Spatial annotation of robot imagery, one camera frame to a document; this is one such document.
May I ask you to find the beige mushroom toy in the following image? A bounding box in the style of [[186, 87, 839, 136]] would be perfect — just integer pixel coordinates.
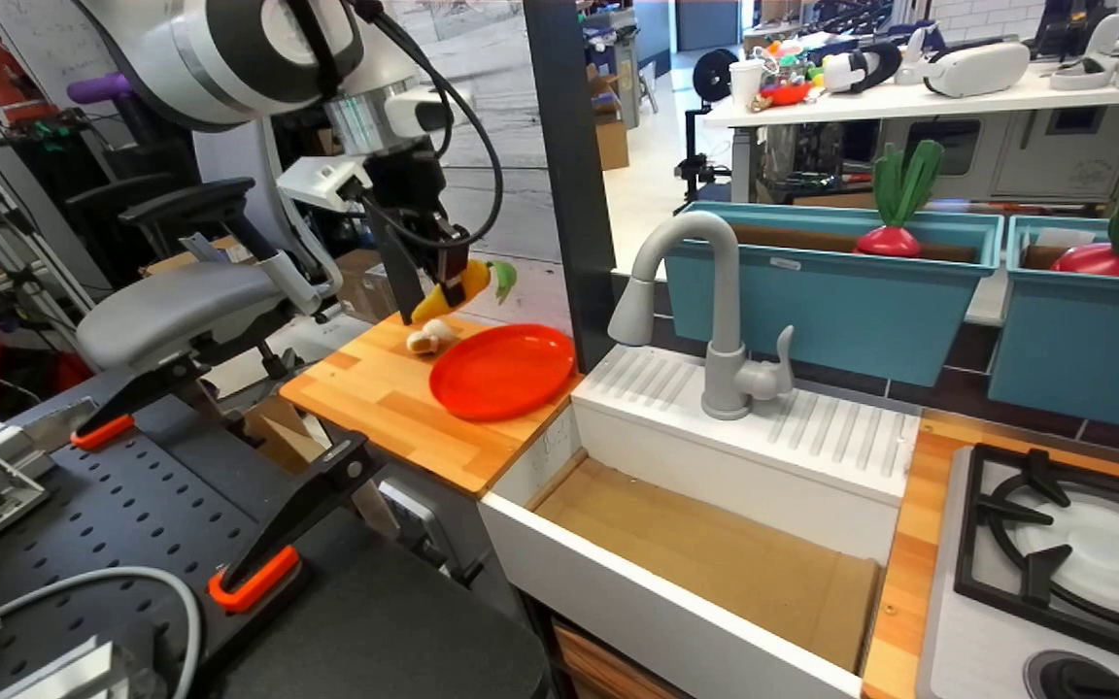
[[406, 323, 456, 356]]

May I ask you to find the grey coiled cable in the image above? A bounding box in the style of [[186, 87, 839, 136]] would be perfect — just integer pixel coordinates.
[[0, 564, 207, 699]]

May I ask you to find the toy gas stove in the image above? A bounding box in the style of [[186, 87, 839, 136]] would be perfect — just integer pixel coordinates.
[[916, 443, 1119, 699]]

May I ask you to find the teal planter box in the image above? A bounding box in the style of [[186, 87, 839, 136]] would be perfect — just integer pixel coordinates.
[[990, 215, 1119, 422], [706, 202, 1004, 386]]

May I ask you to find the white toy sink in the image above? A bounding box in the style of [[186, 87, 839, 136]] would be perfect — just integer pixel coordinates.
[[484, 348, 923, 699]]

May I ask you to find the grey toy faucet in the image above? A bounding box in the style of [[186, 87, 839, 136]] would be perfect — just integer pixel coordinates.
[[607, 210, 798, 421]]

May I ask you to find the orange carrot toy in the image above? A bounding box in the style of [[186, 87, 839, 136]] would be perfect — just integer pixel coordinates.
[[411, 259, 519, 327]]

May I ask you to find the white table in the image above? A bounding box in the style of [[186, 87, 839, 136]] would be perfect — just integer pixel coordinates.
[[716, 71, 1119, 207]]

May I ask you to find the grey office chair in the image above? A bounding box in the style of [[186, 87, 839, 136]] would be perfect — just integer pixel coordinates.
[[80, 180, 336, 374]]

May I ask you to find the red plate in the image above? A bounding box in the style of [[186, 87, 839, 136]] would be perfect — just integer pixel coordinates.
[[428, 323, 577, 422]]

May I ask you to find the orange black clamp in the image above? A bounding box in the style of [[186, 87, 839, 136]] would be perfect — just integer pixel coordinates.
[[207, 433, 380, 616], [71, 361, 195, 453]]

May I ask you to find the black pegboard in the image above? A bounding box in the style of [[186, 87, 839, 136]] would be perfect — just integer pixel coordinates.
[[0, 414, 548, 699]]

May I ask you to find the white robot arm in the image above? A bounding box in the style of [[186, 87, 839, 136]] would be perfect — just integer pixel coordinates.
[[76, 0, 503, 323]]

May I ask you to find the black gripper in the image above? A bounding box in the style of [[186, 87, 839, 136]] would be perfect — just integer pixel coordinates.
[[362, 90, 472, 317]]

